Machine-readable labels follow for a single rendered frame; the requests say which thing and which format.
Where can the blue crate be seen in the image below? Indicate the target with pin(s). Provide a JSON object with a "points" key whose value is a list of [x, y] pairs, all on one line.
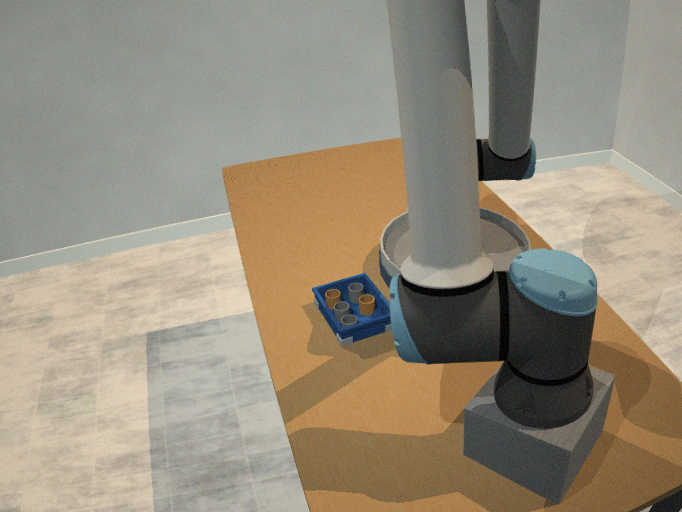
{"points": [[367, 326]]}

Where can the grey metal bushing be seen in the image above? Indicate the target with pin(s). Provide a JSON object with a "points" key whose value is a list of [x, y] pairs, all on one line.
{"points": [[355, 291], [341, 309], [349, 320]]}

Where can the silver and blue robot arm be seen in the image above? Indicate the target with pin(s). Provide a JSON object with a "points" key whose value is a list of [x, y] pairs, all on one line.
{"points": [[538, 317]]}

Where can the bronze bushing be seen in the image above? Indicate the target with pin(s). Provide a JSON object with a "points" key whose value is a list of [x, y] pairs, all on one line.
{"points": [[366, 304], [332, 296]]}

